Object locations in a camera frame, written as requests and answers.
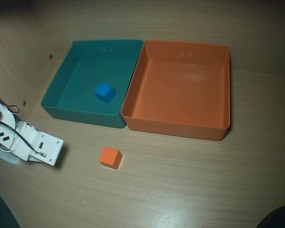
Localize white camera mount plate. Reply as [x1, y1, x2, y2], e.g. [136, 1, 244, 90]
[28, 133, 65, 167]

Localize white foam base pad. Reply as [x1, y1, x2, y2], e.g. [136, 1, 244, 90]
[0, 151, 24, 166]

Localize thin looped servo wire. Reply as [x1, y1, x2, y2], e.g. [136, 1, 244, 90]
[2, 103, 20, 114]

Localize orange plastic box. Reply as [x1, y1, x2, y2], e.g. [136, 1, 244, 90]
[120, 39, 231, 142]

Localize orange cube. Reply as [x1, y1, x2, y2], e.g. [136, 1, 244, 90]
[99, 146, 123, 170]

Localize blue cube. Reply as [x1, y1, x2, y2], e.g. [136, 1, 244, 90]
[94, 83, 116, 105]

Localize teal plastic box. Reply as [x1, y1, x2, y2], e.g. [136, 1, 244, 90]
[40, 39, 144, 129]

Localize black camera cable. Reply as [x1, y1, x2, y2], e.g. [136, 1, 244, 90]
[0, 121, 45, 156]

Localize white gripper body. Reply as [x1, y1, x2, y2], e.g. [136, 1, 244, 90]
[13, 121, 43, 162]

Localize dark round object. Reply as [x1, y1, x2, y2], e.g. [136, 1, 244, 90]
[258, 203, 285, 228]

